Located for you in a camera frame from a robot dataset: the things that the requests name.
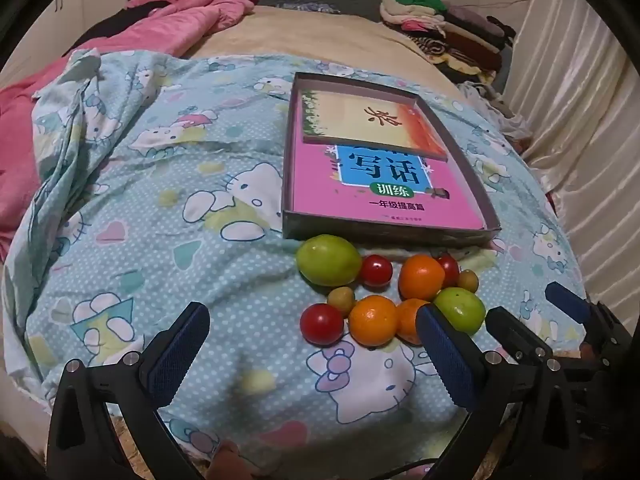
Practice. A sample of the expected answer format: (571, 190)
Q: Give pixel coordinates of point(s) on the black cloth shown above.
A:
(115, 22)

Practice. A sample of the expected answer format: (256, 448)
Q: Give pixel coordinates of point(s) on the small yellow round fruit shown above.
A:
(467, 280)
(341, 299)

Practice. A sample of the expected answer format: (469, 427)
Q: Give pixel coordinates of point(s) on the large green fruit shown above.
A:
(328, 260)

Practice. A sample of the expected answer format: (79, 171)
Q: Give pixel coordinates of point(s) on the blue cartoon cat blanket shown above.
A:
(150, 260)

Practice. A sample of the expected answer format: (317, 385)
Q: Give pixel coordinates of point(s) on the cream and orange book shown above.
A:
(350, 115)

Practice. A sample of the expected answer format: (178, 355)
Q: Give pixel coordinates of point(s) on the beige blanket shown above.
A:
(310, 35)

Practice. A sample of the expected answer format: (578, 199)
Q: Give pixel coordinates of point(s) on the white crumpled cloth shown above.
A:
(495, 110)

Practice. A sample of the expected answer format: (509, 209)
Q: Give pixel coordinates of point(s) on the shallow grey cardboard box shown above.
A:
(380, 232)

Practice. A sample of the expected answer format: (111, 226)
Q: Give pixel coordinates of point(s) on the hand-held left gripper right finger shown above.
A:
(445, 355)

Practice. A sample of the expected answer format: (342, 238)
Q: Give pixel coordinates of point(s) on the cream satin curtain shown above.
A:
(575, 110)

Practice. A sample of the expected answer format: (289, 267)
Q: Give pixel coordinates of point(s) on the pink quilt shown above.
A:
(150, 25)

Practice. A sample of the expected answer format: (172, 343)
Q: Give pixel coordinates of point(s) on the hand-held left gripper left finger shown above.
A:
(175, 355)

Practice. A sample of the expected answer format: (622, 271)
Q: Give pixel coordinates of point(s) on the dark patterned cloth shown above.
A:
(310, 6)

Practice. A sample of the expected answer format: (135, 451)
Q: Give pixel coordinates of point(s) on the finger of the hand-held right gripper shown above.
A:
(515, 335)
(567, 302)

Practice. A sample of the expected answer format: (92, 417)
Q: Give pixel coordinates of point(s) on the red cherry tomato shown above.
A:
(322, 323)
(376, 270)
(448, 267)

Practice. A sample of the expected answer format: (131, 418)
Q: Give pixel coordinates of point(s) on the small green fruit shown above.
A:
(462, 310)

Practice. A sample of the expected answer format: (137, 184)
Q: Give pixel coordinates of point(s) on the orange tangerine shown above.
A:
(407, 322)
(372, 320)
(421, 276)

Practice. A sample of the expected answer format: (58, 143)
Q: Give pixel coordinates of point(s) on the pile of folded clothes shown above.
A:
(450, 30)

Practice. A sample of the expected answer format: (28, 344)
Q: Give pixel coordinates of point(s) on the pink exercise book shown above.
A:
(320, 185)

